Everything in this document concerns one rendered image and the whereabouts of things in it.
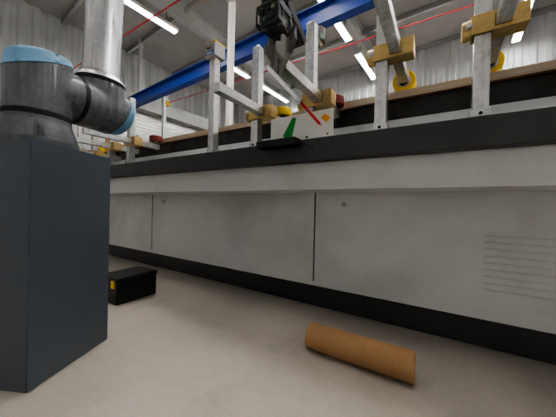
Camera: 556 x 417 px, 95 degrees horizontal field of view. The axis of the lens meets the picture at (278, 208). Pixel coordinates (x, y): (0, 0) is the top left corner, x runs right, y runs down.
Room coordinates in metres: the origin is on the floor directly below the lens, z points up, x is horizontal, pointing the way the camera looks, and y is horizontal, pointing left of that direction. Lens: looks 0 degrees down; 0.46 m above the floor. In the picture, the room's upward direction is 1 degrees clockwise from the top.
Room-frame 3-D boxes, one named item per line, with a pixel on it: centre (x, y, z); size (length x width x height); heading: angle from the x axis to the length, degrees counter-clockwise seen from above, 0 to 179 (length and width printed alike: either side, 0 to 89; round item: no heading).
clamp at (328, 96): (0.94, -0.13, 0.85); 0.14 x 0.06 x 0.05; 58
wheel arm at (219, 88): (1.02, 0.09, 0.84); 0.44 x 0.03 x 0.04; 148
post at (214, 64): (1.23, 0.32, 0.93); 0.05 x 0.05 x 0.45; 58
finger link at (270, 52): (0.68, 0.03, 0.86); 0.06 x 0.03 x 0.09; 147
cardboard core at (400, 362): (0.75, -0.24, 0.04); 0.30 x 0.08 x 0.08; 58
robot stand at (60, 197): (0.73, 0.69, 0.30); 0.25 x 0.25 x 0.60; 84
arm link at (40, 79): (0.74, 0.69, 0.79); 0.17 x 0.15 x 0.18; 161
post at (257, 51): (1.09, 0.10, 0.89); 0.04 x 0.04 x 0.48; 58
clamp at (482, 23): (0.67, -0.55, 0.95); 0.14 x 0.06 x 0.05; 58
